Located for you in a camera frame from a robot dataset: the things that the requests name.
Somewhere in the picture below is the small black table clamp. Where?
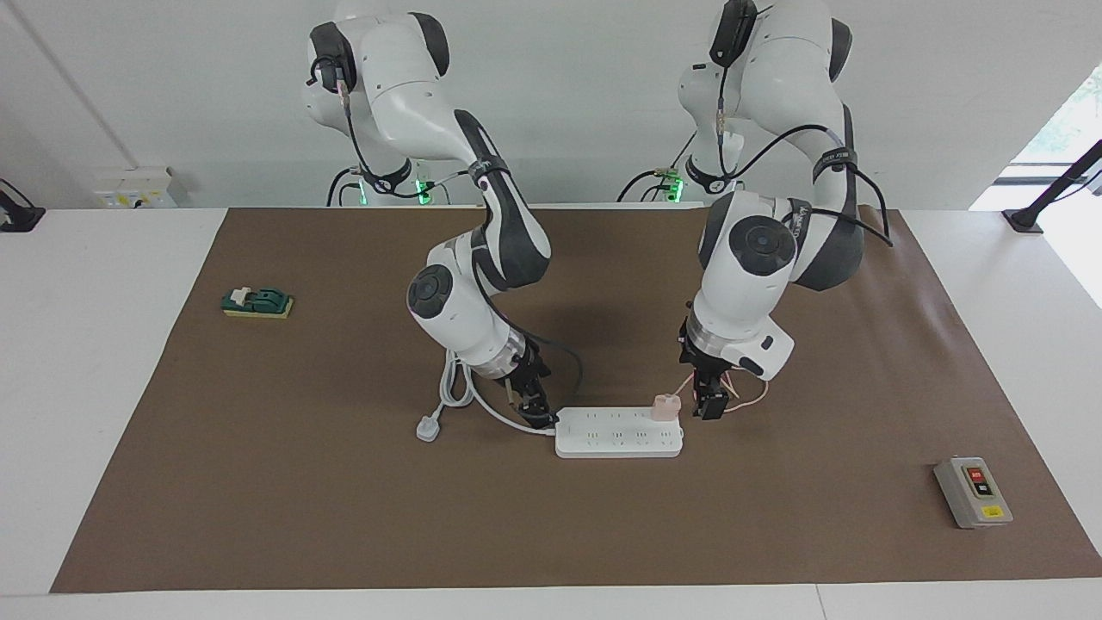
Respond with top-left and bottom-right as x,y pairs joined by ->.
0,178 -> 46,233

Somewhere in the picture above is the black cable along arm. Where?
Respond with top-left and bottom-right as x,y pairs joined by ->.
713,47 -> 896,251
334,67 -> 586,425

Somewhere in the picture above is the black left arm base cable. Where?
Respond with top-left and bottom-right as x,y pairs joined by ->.
616,129 -> 700,205

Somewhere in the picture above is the green knife switch yellow base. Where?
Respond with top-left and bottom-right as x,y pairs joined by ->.
220,286 -> 294,320

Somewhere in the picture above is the grey push-button switch box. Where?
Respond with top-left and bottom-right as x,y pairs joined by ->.
933,456 -> 1014,530

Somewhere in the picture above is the black cable along right arm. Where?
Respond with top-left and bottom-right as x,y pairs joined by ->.
334,67 -> 586,425

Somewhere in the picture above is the black angled stand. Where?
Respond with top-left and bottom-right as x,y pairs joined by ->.
1003,139 -> 1102,235

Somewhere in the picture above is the black arm base cable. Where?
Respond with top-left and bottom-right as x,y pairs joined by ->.
616,129 -> 700,205
327,166 -> 364,208

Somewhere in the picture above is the black right arm base cable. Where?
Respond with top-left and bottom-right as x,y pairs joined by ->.
327,166 -> 364,208

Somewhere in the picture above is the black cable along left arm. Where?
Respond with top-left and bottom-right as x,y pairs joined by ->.
713,47 -> 896,251

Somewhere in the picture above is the brown table mat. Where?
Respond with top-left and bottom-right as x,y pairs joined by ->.
49,207 -> 1102,594

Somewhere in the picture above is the white wall outlet box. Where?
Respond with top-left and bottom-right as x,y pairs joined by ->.
91,166 -> 179,210

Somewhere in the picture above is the pink charging cable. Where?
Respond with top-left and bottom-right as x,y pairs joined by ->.
676,366 -> 770,415

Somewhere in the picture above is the white power strip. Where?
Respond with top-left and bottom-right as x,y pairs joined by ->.
554,406 -> 684,459

